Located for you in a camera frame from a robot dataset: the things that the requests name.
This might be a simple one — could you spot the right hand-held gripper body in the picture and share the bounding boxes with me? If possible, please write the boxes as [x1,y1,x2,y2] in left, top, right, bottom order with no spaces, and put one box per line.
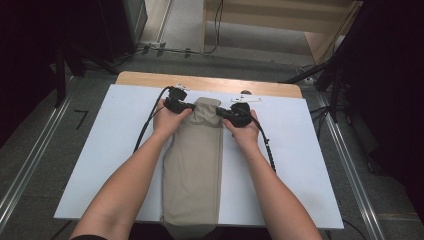
[228,95,263,128]

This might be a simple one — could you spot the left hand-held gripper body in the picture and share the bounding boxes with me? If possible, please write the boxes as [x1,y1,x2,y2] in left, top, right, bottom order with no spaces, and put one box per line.
[163,83,191,115]

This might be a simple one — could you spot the beige pants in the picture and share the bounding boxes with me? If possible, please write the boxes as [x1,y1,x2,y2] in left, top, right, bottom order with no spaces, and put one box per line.
[160,96,225,240]

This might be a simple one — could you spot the person's right hand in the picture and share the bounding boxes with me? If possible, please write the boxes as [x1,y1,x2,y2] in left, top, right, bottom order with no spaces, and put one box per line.
[223,111,261,149]

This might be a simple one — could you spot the person's left hand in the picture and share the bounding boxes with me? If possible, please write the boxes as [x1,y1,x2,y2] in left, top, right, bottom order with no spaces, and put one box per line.
[152,99,193,138]

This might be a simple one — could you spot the wooden table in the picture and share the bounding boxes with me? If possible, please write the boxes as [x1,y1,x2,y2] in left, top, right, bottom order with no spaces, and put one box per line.
[114,70,303,99]

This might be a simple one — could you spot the white power strip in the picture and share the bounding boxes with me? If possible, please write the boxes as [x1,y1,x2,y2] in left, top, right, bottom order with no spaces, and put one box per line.
[139,41,168,57]

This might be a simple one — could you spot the white board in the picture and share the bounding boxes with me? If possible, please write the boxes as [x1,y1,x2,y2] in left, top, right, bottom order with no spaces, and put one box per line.
[54,83,344,230]

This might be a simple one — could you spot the dark cabinet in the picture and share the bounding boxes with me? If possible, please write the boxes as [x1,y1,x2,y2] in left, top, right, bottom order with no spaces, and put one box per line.
[98,0,148,62]

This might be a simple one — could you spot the black metal stand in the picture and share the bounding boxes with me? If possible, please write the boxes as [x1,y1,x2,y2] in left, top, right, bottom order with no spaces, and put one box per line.
[281,0,369,124]
[54,41,118,108]

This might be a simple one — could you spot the light wooden furniture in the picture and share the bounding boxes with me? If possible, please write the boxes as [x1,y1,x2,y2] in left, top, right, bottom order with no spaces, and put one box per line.
[201,0,364,65]

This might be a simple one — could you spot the dark curtain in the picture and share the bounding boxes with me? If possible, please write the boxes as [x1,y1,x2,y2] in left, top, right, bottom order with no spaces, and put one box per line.
[0,0,101,149]
[336,0,424,221]

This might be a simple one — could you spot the person's black sleeve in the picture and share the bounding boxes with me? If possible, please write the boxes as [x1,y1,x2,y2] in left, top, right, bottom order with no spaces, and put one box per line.
[70,234,108,240]

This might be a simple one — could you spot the left hand-held gripper black cable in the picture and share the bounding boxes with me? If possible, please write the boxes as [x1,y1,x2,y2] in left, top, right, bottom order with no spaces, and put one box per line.
[133,86,174,154]

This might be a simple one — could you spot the hand-held gripper black cable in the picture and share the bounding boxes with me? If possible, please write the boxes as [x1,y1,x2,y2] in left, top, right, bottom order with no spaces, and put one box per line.
[133,86,174,154]
[246,109,278,174]

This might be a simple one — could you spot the right hand-held gripper black cable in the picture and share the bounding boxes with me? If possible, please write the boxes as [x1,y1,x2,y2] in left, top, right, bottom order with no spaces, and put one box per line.
[246,109,278,174]

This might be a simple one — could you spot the metal floor rail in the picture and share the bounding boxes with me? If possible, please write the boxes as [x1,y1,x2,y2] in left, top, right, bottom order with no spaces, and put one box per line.
[0,95,73,232]
[155,0,174,44]
[318,92,388,240]

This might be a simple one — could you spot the thin black floor cable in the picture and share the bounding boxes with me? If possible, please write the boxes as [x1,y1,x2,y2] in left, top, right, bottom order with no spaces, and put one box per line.
[342,218,368,240]

